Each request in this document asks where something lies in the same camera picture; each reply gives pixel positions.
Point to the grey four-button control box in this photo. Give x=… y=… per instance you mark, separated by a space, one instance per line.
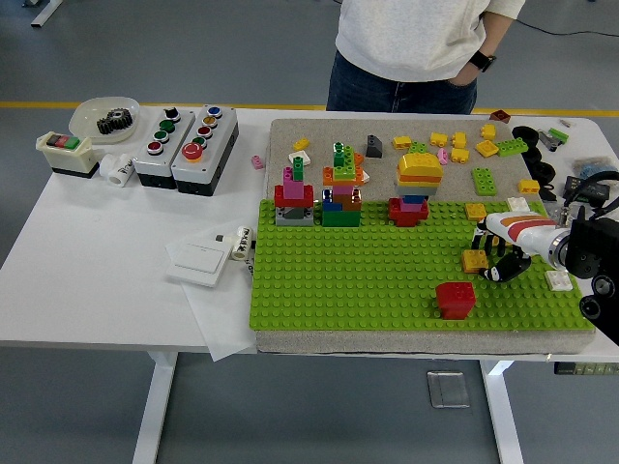
x=157 y=166

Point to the clear plastic bag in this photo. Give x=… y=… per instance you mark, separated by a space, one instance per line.
x=561 y=212

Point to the small metal screw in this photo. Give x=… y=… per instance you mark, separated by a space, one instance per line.
x=566 y=123

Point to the small yellow two-stud brick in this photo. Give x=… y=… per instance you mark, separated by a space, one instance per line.
x=459 y=155
x=301 y=144
x=528 y=186
x=459 y=139
x=401 y=142
x=488 y=131
x=439 y=139

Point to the white paper sheet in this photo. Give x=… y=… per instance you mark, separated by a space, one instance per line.
x=222 y=319

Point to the white plastic bowl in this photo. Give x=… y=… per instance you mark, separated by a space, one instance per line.
x=84 y=118

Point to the black rubber tyre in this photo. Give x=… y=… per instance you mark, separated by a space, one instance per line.
x=524 y=135
x=544 y=172
x=534 y=155

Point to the grey emergency stop control box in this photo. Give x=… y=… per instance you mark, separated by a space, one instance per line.
x=198 y=169

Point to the black table control panel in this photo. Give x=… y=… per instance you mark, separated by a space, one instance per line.
x=585 y=368

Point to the brick tower with green base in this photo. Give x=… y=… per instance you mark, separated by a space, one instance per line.
x=341 y=215

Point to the yellow square four-stud brick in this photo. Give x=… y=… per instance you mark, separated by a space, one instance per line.
x=474 y=262
x=475 y=211

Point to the grey-brown mat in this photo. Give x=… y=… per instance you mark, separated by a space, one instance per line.
x=329 y=130

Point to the white furniture foot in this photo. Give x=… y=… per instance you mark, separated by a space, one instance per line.
x=46 y=14

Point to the large red brick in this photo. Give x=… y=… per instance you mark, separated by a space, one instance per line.
x=454 y=302

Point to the brick tower with grey base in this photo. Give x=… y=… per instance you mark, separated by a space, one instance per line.
x=294 y=193

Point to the green studded baseplate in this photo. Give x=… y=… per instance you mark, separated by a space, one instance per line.
x=348 y=275

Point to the small pink brick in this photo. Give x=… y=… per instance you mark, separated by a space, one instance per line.
x=442 y=156
x=257 y=162

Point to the white wall switch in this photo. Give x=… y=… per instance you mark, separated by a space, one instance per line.
x=196 y=263

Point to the black wristwatch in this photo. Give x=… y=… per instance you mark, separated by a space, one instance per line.
x=483 y=62

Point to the white square four-stud brick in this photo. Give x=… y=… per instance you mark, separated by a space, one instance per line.
x=518 y=204
x=557 y=281

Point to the grey plastic part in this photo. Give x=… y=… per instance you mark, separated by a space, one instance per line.
x=546 y=139

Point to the dark grey slope brick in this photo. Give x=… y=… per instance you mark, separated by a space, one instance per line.
x=373 y=146

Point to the black display module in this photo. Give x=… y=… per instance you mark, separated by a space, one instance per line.
x=597 y=192

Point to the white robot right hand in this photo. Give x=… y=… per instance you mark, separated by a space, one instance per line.
x=517 y=232

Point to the metal floor socket plate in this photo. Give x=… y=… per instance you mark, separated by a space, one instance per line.
x=448 y=389

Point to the white flat square brick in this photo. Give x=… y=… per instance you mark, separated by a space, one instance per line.
x=299 y=159

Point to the green long brick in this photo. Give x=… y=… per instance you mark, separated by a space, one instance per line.
x=511 y=147

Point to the small brown brick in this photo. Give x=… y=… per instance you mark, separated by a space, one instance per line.
x=500 y=116

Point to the black metal gear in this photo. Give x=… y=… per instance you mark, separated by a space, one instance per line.
x=115 y=122

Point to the person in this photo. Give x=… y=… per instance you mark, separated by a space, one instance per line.
x=411 y=43

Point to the white pipe fitting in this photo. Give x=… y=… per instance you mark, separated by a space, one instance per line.
x=242 y=243
x=117 y=170

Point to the brick tower with yellow dome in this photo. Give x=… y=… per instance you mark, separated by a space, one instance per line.
x=419 y=171

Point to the person's left forearm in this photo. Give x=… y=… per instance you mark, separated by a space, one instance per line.
x=495 y=29

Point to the white table leg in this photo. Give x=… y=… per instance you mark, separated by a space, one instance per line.
x=503 y=415
x=155 y=411

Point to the cream switch box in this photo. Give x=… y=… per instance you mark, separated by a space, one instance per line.
x=67 y=157

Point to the yellow square brick with hole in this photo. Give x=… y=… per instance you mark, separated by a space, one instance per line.
x=486 y=149

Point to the small bright green brick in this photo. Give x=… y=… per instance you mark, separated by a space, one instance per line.
x=559 y=135

